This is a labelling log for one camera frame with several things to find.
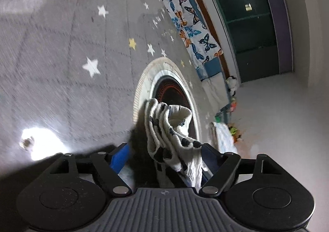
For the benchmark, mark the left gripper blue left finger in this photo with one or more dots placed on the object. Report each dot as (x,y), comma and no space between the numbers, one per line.
(106,170)

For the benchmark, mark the green round toy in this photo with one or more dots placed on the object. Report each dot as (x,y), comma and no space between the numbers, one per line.
(218,118)

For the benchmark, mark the butterfly print pillow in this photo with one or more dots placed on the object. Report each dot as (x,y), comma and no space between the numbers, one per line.
(203,50)

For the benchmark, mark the striped folded blanket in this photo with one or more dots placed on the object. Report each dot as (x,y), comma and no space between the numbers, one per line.
(221,138)

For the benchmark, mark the dark window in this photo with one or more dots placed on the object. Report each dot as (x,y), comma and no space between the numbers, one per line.
(260,35)

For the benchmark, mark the white navy polka dot garment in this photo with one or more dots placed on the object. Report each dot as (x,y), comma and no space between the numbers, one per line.
(169,144)

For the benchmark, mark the penguin plush toy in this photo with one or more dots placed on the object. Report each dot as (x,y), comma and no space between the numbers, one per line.
(231,84)

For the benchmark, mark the grey cushion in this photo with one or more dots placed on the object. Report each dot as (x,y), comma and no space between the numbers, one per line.
(216,91)

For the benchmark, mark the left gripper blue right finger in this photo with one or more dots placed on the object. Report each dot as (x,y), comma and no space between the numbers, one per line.
(223,166)

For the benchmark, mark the round induction cooker inset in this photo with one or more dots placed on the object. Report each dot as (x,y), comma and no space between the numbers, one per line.
(162,80)

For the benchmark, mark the blue sofa bench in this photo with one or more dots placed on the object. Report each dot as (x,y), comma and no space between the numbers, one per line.
(204,52)

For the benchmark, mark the orange plush toys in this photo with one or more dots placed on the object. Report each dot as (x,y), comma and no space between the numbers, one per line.
(236,134)

